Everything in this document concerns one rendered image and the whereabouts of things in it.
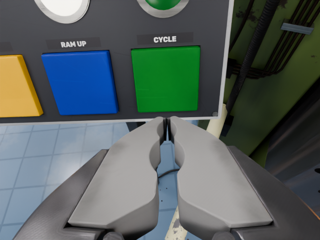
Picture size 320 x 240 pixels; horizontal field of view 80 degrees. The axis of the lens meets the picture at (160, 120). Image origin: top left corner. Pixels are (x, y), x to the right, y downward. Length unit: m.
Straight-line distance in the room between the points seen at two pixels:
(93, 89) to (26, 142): 1.43
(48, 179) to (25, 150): 0.30
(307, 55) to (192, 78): 0.36
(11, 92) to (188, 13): 0.22
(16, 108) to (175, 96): 0.20
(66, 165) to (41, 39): 1.20
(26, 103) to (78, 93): 0.07
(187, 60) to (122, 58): 0.07
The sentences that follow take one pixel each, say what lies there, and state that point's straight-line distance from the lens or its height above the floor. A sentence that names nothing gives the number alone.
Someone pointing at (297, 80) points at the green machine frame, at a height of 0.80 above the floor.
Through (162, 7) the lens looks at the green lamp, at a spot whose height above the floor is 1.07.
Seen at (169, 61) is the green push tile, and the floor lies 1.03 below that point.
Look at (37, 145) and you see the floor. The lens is 1.59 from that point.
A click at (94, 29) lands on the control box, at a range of 0.24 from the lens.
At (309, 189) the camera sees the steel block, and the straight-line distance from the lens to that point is 0.62.
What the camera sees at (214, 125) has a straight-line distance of 0.63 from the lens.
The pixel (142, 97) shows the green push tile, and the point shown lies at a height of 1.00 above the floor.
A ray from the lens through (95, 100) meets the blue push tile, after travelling 0.25.
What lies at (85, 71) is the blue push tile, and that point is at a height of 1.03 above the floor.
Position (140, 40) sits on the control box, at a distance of 0.22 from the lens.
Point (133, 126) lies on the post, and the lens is 0.54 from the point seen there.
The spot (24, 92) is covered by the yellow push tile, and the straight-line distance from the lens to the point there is 0.28.
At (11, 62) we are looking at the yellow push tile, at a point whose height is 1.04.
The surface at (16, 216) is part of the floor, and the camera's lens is 1.48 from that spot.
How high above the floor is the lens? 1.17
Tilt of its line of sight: 58 degrees down
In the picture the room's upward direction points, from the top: 6 degrees counter-clockwise
